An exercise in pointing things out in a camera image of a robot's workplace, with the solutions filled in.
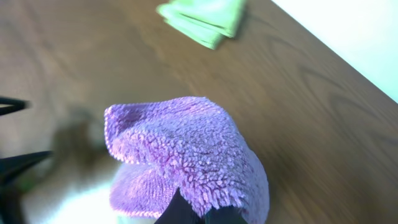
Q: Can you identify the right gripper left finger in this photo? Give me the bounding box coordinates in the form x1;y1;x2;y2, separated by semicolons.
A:
154;189;204;224

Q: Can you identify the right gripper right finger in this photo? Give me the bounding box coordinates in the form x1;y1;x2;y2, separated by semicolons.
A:
205;206;248;224

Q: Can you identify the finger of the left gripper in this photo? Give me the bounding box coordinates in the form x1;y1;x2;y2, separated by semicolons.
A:
1;151;52;187
0;96;30;116

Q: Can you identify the purple microfiber cloth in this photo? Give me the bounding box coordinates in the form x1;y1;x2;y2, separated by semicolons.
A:
104;96;270;224

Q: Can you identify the folded green cloth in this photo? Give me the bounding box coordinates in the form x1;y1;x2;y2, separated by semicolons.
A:
156;0;246;50

